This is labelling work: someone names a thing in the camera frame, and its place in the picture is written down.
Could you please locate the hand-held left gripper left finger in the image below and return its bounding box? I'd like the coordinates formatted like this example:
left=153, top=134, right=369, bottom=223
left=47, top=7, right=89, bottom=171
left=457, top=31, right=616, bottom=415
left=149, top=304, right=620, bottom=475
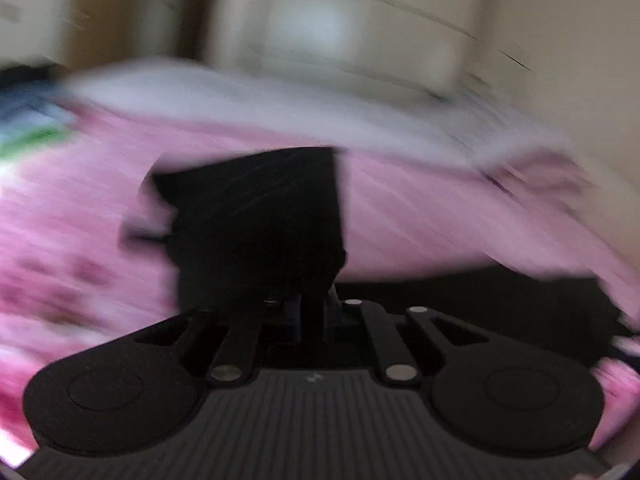
left=135, top=295, right=303, bottom=387

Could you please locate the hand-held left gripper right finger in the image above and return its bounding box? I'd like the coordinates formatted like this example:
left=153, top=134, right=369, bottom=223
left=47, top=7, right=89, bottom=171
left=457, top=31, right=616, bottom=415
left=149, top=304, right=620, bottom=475
left=320, top=285, right=493, bottom=387

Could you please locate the black garment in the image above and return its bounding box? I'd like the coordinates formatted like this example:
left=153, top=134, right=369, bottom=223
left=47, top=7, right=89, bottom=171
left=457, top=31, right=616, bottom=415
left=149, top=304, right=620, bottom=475
left=119, top=146, right=349, bottom=313

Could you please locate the pink floral bed blanket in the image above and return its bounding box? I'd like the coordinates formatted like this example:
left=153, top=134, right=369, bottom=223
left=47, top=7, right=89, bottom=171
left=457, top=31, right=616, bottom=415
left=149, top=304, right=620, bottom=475
left=0, top=105, right=640, bottom=466

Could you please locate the dark cloth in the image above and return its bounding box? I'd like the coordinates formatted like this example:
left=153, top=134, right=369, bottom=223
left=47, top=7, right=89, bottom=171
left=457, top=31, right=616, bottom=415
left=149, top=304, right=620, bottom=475
left=334, top=264, right=628, bottom=346

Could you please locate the striped light quilt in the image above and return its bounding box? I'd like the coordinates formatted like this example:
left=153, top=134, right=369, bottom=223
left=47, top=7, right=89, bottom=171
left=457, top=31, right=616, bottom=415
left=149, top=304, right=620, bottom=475
left=65, top=57, right=576, bottom=171

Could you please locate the purple pillow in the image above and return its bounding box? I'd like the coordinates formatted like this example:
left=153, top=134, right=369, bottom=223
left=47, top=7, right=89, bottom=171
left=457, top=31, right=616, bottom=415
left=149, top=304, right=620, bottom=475
left=480, top=152, right=596, bottom=201

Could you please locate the cream cabinet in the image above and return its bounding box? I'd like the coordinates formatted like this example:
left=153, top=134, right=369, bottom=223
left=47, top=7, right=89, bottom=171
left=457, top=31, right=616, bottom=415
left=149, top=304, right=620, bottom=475
left=207, top=0, right=493, bottom=101

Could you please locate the blue and green cloth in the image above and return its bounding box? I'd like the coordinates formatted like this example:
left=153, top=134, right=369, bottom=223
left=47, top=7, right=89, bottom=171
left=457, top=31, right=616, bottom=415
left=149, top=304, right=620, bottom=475
left=0, top=87, right=78, bottom=161

